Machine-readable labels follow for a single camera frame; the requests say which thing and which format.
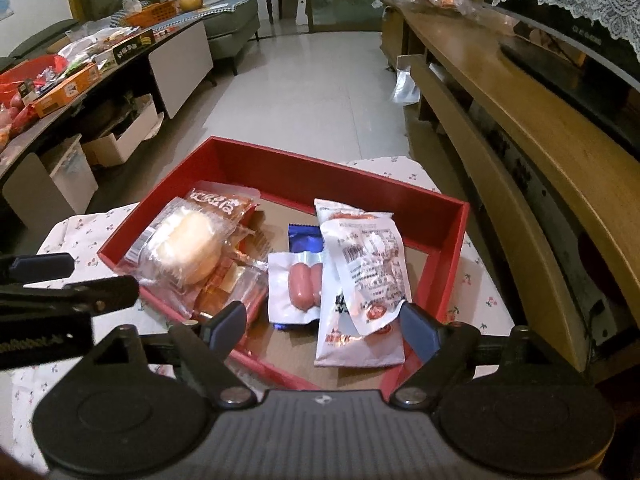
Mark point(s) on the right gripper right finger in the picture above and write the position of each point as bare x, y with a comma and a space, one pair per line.
446, 351

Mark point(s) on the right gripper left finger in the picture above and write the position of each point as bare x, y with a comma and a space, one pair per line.
202, 357

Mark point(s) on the red pastry packet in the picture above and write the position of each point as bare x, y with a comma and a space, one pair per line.
240, 273

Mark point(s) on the clear packaged white bun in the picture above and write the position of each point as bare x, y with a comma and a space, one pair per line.
177, 252

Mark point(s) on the white red snack pouch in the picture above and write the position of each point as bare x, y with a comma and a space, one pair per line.
338, 343

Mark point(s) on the sausage packet white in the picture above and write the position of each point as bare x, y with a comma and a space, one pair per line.
294, 281

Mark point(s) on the dark blue biscuit packet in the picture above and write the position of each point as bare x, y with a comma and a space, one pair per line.
302, 238

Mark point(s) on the red cardboard box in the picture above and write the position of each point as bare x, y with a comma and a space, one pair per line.
430, 224

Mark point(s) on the white plastic bin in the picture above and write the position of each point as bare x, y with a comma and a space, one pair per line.
69, 169

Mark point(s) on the orange cardboard box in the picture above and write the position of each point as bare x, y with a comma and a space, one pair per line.
67, 90

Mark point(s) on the white storage box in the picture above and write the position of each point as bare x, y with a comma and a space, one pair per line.
140, 122

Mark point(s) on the long side table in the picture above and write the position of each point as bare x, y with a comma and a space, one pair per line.
179, 62

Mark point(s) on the grey sofa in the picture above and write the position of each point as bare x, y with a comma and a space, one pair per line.
229, 28

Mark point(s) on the yellow pomelo fruit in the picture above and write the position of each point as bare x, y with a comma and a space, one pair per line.
190, 5

